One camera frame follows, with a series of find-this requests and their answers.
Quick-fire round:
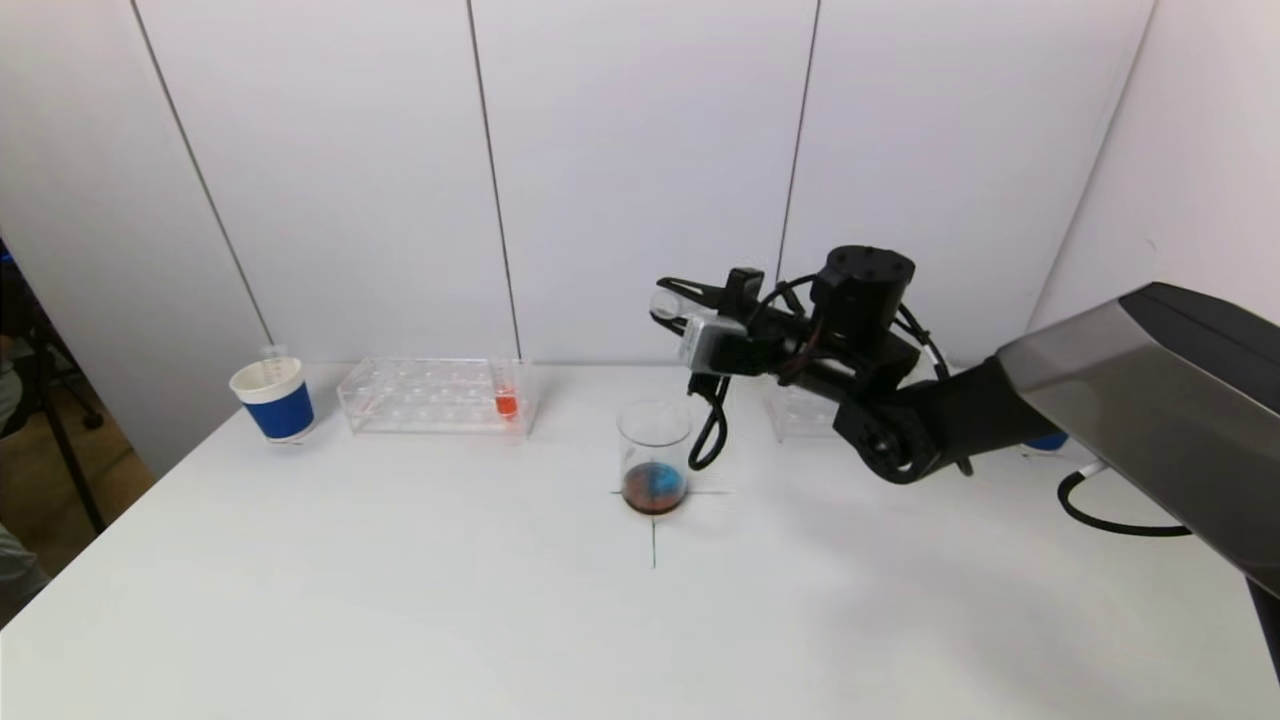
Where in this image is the grey trouser leg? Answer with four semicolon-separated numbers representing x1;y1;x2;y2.
0;525;51;606

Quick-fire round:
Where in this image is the thin black camera cable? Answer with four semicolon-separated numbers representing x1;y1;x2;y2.
688;275;949;472

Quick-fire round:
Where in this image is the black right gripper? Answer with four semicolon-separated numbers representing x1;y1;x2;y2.
649;267;815;377

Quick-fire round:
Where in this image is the black tripod stand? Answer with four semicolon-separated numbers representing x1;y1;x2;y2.
20;300;106;531

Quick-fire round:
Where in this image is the clear glass beaker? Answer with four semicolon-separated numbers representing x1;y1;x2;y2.
617;400;693;517

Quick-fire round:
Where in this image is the test tube with red pigment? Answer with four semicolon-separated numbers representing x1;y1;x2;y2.
650;284;703;341
488;345;521;421

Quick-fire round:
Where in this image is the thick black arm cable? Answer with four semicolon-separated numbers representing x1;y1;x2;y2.
1058;465;1193;538

